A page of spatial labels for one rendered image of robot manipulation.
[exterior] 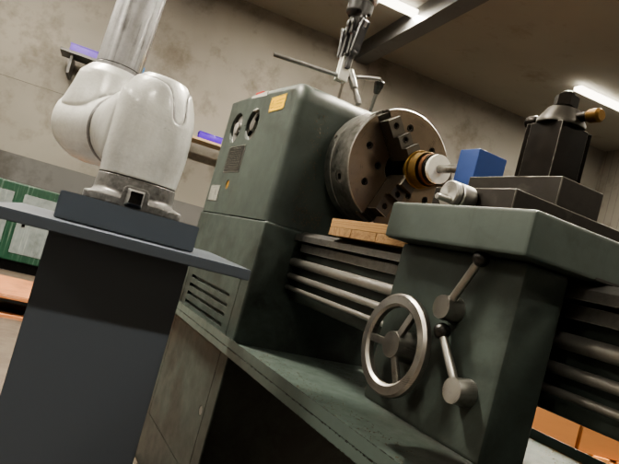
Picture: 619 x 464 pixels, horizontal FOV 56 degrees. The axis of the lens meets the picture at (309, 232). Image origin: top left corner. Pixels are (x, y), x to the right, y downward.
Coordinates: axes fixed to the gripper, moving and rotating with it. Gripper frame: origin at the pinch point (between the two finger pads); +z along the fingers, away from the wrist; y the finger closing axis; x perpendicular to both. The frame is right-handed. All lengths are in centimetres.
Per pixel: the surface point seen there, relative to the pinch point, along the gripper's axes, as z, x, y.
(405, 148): 23.0, 6.7, 31.0
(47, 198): 62, -43, -431
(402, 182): 31.2, 8.1, 31.2
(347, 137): 22.9, -3.3, 19.5
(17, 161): 32, -76, -629
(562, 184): 34, -1, 86
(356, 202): 38.1, 1.9, 23.4
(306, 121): 19.9, -10.4, 7.9
